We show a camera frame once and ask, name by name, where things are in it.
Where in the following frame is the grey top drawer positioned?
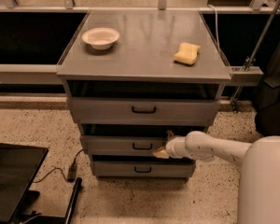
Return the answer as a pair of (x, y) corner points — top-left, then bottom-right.
(68, 97), (219, 127)

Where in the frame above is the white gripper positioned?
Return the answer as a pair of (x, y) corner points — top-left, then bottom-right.
(152, 130), (188, 159)

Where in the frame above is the yellow sponge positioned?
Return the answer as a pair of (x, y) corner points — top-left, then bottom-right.
(174, 42), (201, 65)

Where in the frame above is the grey drawer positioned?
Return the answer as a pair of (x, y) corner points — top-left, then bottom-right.
(80, 135), (166, 157)
(68, 97), (219, 127)
(91, 161), (195, 178)

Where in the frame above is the metal rail frame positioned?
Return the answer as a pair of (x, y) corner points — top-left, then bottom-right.
(0, 6), (273, 87)

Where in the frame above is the black adapter cable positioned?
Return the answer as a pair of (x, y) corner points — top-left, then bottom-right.
(32, 148), (84, 184)

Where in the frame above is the grey drawer cabinet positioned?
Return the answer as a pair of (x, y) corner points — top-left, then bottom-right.
(57, 9), (231, 178)

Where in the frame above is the black monitor screen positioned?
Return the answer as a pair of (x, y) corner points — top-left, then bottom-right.
(0, 143), (49, 224)

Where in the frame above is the black office chair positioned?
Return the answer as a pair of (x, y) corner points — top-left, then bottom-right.
(255, 42), (280, 136)

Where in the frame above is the metal diagonal rod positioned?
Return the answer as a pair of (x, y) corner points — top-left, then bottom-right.
(230, 0), (280, 112)

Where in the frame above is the black power adapter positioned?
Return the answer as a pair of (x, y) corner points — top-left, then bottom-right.
(67, 162), (77, 182)

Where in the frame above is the white bowl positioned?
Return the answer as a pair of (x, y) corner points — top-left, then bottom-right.
(82, 27), (119, 50)

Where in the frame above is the grey bottom drawer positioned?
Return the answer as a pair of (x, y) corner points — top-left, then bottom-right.
(91, 161), (195, 178)

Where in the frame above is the black stand bar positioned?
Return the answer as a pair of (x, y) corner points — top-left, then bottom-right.
(63, 177), (82, 224)

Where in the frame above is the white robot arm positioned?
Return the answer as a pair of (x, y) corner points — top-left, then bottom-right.
(153, 131), (280, 224)

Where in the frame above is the white cable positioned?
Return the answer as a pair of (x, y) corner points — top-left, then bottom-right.
(206, 4), (222, 55)

